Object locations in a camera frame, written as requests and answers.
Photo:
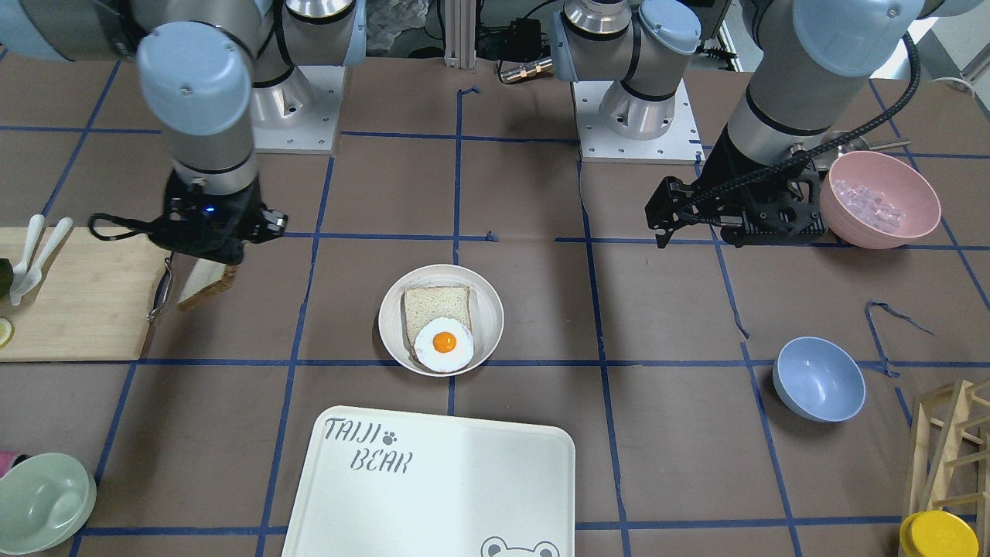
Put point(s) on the green bowl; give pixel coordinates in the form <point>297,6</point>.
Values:
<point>44,501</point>

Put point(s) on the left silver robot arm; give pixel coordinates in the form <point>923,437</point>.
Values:
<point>817,56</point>

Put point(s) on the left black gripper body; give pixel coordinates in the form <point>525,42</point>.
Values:
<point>725,169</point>

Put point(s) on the white bear tray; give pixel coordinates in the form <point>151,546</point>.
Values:
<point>378,482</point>

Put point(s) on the aluminium frame post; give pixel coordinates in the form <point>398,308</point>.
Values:
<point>459,34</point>

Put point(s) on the blue bowl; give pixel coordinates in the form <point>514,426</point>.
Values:
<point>818,380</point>

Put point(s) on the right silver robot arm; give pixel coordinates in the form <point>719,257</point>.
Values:
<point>226,80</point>

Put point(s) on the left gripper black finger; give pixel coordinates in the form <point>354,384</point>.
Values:
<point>671,208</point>

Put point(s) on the pink bowl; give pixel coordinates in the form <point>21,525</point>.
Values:
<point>900,185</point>

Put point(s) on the wooden cutting board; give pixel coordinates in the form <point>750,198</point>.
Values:
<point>91,305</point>

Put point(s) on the white plastic fork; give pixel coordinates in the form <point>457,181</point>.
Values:
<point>34,230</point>

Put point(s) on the wooden rack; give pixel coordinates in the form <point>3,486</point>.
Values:
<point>948,456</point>

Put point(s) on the white round plate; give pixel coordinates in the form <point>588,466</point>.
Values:
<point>485,306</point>

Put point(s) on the brown crust bread slice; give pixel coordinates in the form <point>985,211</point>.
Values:
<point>206,279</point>

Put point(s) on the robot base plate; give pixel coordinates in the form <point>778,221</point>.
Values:
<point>299,115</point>
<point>616,127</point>

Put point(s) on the pink cup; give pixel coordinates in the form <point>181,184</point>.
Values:
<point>9,459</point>

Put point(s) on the ice cubes in bowl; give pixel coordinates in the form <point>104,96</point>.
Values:
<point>869,207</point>

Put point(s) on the bread slice in plate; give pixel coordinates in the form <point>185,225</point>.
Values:
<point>421,306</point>

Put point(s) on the green avocado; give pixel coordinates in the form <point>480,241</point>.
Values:
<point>6,277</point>

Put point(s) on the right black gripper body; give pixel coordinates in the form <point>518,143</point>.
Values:
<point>241,214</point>

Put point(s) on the toy fried egg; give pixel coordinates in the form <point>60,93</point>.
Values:
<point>444,345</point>

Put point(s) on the white plastic spoon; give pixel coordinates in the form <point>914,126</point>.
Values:
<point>35,271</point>

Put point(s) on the lemon slice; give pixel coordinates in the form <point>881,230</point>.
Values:
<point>7,331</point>

